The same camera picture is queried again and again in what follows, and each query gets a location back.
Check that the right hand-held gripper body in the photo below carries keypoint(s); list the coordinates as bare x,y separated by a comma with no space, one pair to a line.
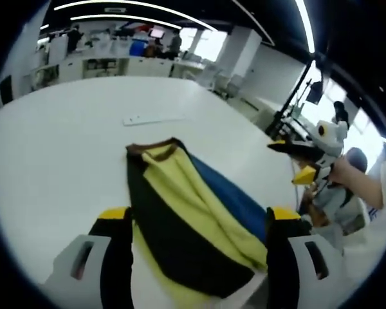
333,141

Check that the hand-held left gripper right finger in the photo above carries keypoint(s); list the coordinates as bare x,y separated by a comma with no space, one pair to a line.
283,273

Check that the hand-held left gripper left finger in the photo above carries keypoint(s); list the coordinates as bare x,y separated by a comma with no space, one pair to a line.
115,267

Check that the yellow blue black garment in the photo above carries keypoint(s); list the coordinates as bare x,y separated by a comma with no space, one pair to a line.
186,199

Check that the person's right hand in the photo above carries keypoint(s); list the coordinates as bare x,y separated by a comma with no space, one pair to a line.
344,172

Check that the black metal stand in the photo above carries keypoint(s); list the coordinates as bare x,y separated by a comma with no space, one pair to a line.
275,124

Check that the dark panel on stand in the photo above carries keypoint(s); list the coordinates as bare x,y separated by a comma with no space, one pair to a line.
315,93

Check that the person's white shirt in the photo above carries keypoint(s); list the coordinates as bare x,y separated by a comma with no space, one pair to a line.
382,231

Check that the white office chair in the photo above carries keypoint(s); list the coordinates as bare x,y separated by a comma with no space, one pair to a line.
225,83

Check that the white ceiling light strip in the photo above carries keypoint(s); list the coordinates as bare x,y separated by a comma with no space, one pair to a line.
115,15
44,26
180,14
309,32

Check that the white square pillar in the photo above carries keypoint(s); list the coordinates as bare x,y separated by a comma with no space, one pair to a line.
241,51

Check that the flat white strip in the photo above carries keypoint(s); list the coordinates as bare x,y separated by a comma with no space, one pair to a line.
148,119

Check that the long white counter cabinet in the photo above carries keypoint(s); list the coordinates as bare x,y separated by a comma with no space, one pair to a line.
141,67

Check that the monitor with pink screen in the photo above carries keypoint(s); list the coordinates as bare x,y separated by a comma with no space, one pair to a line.
156,33

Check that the blue barrel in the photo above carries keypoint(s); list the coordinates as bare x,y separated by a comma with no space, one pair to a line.
138,47

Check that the black bin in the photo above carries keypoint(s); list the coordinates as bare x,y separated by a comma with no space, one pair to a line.
5,90

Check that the ceiling air vent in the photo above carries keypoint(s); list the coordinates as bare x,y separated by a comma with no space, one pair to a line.
114,10

